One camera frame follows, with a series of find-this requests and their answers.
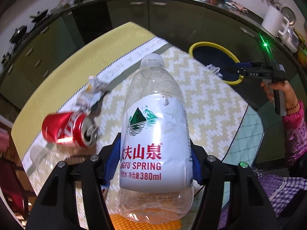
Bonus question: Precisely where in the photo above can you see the crumpled white drink carton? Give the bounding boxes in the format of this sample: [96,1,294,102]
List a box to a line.
[75,76,112,117]

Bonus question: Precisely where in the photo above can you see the yellow bowl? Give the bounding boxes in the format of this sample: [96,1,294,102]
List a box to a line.
[297,48,307,63]

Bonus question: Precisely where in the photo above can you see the orange foam net sleeve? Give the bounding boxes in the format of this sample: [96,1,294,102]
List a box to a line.
[109,211,184,230]

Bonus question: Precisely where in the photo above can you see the black wok with lid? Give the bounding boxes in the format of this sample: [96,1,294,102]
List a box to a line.
[10,25,27,42]
[30,9,50,22]

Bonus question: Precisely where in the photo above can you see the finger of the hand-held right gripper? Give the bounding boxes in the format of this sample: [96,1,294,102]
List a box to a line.
[235,62,265,70]
[225,67,272,79]

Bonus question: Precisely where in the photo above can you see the white rice cooker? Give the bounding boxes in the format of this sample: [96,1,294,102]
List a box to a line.
[278,27,300,53]

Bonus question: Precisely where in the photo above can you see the person's right forearm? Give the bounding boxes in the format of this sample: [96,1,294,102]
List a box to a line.
[282,99,307,170]

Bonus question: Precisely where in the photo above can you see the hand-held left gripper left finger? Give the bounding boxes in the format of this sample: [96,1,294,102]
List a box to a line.
[25,133,123,230]

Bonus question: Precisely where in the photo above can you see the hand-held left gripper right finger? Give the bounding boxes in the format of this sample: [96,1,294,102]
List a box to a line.
[187,144,281,230]

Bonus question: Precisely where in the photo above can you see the clear plastic glove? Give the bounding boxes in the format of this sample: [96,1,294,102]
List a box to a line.
[206,63,226,78]

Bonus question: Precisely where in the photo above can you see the red wooden chair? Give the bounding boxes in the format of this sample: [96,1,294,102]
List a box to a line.
[0,158,31,221]

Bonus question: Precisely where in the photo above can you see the yellow-rimmed black trash bin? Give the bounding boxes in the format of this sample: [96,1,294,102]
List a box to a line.
[188,42,244,85]

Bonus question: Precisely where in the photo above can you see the green base cabinets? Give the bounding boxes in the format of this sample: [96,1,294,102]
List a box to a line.
[0,0,307,163]

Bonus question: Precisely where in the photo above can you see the purple plaid clothing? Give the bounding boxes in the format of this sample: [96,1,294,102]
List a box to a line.
[217,169,307,230]

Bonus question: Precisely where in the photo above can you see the red soda can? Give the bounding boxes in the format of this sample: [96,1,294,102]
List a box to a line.
[41,111,98,148]

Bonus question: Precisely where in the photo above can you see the clear plastic cup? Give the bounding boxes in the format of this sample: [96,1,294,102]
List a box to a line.
[25,144,65,175]

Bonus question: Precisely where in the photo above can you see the white electric kettle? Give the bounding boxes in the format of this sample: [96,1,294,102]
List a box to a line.
[261,4,290,37]

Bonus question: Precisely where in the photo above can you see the clear plastic water bottle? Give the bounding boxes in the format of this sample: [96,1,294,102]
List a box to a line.
[118,54,195,224]

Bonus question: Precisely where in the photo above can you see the round steel lid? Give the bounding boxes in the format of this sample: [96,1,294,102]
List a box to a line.
[273,3,295,27]

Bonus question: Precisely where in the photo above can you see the teal diamond tablecloth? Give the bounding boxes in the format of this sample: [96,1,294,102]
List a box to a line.
[187,105,265,197]

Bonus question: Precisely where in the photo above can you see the person's right hand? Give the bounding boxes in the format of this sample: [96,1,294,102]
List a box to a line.
[261,80,300,112]

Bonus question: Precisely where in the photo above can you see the beaded bracelet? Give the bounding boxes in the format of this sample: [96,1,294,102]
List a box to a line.
[286,99,300,111]

